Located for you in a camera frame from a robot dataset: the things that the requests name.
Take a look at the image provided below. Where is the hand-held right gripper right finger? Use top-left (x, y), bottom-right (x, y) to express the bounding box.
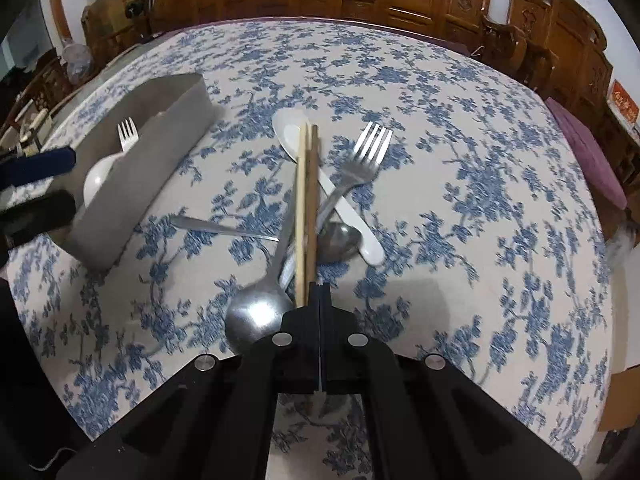
top-left (318, 282), bottom-right (583, 480)

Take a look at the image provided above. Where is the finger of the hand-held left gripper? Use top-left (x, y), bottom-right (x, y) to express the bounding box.
top-left (0, 191), bottom-right (77, 241)
top-left (0, 146), bottom-right (77, 191)

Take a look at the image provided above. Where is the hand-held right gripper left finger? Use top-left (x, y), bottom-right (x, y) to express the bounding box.
top-left (55, 282), bottom-right (321, 480)

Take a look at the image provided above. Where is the large metal spoon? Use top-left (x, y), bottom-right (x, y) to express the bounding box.
top-left (224, 185), bottom-right (297, 356)

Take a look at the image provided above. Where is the white round plastic spoon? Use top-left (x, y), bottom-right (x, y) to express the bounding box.
top-left (82, 152), bottom-right (126, 208)

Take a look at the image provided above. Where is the small metal spoon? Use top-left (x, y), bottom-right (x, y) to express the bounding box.
top-left (169, 215), bottom-right (363, 264)

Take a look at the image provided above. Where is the white plastic fork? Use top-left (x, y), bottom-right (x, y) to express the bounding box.
top-left (117, 117), bottom-right (140, 153)

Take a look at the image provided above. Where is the light wooden chopstick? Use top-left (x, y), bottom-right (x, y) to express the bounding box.
top-left (294, 122), bottom-right (308, 308)

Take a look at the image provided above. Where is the dark brown chopstick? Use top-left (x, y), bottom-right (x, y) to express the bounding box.
top-left (306, 125), bottom-right (323, 417)

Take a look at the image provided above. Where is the rectangular metal tray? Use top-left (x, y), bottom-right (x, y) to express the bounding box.
top-left (59, 73), bottom-right (218, 273)

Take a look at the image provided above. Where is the metal fork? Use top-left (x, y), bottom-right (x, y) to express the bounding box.
top-left (280, 121), bottom-right (394, 291)

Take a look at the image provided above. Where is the white long plastic spoon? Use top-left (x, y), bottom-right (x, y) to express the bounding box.
top-left (271, 108), bottom-right (386, 267)

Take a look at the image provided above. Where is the small yellow box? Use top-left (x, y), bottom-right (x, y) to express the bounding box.
top-left (15, 105), bottom-right (51, 148)

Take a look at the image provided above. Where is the wooden chair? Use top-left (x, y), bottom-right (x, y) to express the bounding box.
top-left (0, 50), bottom-right (71, 136)

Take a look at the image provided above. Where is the crumpled transparent plastic bag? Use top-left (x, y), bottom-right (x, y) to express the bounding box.
top-left (61, 40), bottom-right (98, 86)

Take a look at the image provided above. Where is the large cardboard box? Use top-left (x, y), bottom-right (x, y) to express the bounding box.
top-left (82, 0), bottom-right (153, 61)

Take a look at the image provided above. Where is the flat cardboard piece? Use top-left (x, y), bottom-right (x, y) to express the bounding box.
top-left (597, 367), bottom-right (640, 433)

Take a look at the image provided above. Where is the clear plastic bag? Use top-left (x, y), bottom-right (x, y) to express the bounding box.
top-left (607, 220), bottom-right (640, 266)

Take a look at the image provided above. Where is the purple armchair cushion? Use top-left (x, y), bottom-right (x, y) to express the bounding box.
top-left (545, 97), bottom-right (628, 211)

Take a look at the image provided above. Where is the carved wooden armchair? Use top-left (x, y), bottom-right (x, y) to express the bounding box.
top-left (480, 0), bottom-right (640, 186)

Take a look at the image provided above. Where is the red gift box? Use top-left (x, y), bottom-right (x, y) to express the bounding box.
top-left (607, 80), bottom-right (640, 126)

